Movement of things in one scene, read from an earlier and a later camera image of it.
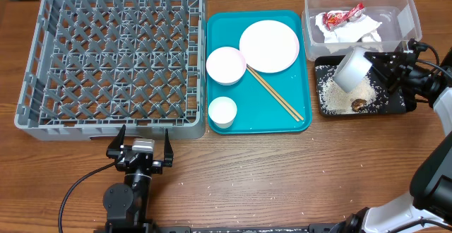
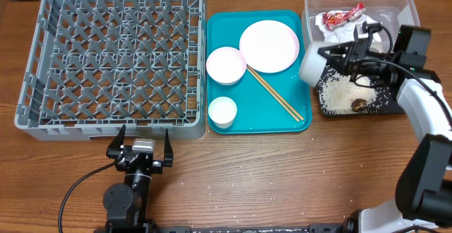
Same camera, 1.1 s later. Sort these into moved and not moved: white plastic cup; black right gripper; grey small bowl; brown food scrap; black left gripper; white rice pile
Moved: black right gripper; grey small bowl
Not moved: black left gripper; white plastic cup; white rice pile; brown food scrap
